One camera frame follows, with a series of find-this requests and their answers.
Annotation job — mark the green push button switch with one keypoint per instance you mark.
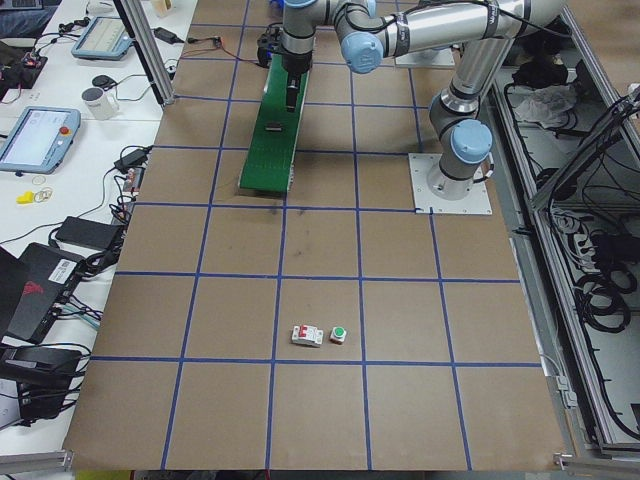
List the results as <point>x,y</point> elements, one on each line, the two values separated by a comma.
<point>338,335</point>

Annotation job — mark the white red circuit breaker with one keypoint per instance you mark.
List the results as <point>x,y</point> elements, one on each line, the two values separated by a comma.
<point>307,335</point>

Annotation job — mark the black capacitor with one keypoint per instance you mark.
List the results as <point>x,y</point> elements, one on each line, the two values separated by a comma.
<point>274,127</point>

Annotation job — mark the aluminium frame post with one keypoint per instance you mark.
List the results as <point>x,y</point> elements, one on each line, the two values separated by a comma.
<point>137,26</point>

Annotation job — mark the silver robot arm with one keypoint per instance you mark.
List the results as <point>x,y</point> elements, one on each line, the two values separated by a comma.
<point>484,28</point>

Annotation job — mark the white mug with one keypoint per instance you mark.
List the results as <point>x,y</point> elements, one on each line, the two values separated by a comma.
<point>101,105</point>

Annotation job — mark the blue teach pendant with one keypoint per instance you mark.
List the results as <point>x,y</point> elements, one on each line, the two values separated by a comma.
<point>105,38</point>
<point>40,139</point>

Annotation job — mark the black mini computer box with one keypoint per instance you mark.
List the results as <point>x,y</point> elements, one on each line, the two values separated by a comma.
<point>53,276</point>

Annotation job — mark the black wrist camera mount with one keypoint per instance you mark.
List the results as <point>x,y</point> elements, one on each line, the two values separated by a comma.
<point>268,44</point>

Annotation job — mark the black power adapter brick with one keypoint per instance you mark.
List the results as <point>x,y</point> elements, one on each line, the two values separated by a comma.
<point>89,234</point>

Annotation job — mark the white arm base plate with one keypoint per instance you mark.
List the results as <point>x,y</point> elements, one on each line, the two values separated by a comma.
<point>434,193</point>
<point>441,59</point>

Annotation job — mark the small sensor board red LED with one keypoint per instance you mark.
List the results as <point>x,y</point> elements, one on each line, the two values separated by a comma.
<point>216,41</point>

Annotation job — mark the blue teach pendant far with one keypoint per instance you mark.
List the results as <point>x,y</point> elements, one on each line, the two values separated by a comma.
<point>105,38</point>

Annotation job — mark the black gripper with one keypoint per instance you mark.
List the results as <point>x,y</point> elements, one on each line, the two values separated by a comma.
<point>295,64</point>

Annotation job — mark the green conveyor belt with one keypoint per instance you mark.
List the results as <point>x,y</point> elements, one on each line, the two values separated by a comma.
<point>269,165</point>

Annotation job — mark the yellow small object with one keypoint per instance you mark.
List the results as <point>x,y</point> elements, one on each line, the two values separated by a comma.
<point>27,197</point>

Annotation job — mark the blue teach pendant near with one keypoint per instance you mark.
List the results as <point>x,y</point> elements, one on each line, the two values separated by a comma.
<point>40,139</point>

